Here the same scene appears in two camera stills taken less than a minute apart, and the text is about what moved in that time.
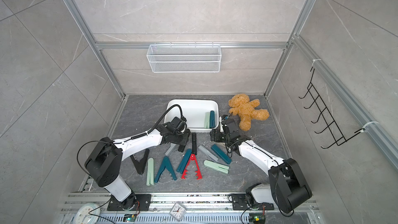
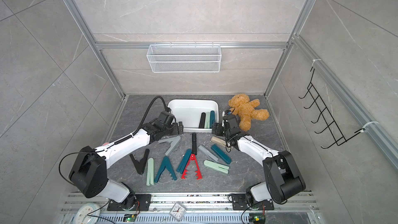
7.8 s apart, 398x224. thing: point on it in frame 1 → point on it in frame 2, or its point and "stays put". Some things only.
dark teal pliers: [212, 119] stays put
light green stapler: [207, 121] stays put
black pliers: [181, 148] → [201, 123]
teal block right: [222, 154] stays put
